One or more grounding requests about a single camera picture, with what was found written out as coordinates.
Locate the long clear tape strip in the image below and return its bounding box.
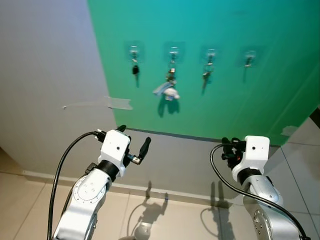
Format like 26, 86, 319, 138
61, 96, 134, 111

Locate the green corrugated plastic board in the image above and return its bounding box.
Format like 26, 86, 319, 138
87, 0, 320, 147

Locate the small clear tape piece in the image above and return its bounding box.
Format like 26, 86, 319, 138
281, 125, 300, 138

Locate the key bunch with white charm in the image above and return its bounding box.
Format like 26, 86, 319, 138
152, 59, 181, 101

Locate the dark skirting strip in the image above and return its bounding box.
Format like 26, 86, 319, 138
309, 106, 320, 129

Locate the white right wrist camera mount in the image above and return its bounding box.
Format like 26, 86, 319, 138
231, 136, 271, 183

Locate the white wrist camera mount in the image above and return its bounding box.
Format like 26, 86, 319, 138
98, 131, 132, 167
231, 136, 271, 183

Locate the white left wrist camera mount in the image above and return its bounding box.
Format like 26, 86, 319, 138
98, 131, 132, 167

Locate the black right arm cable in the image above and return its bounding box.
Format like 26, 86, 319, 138
209, 143, 307, 240

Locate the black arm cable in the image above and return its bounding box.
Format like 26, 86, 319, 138
209, 143, 307, 240
47, 130, 107, 240

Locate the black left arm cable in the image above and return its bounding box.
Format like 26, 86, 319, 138
47, 130, 107, 240

